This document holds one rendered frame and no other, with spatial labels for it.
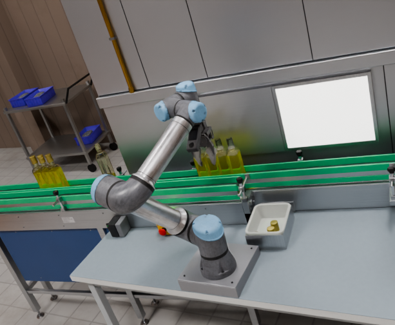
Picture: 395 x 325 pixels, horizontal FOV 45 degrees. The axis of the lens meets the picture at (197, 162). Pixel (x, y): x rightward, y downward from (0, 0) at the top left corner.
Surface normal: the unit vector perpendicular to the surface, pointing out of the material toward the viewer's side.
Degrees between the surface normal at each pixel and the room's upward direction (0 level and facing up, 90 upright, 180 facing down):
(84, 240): 90
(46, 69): 90
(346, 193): 90
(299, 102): 90
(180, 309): 0
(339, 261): 0
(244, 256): 3
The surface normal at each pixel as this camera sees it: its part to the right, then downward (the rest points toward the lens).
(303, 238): -0.27, -0.86
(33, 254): -0.32, 0.51
